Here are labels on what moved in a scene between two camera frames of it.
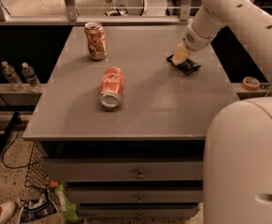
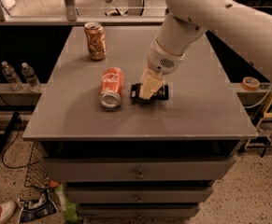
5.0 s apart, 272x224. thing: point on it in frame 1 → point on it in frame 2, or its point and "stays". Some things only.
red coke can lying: x=111 y=90 stays
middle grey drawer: x=136 y=194 stays
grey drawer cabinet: x=122 y=129 stays
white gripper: x=193 y=42 → x=161 y=61
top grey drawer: x=125 y=169 stays
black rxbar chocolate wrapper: x=188 y=66 → x=162 y=94
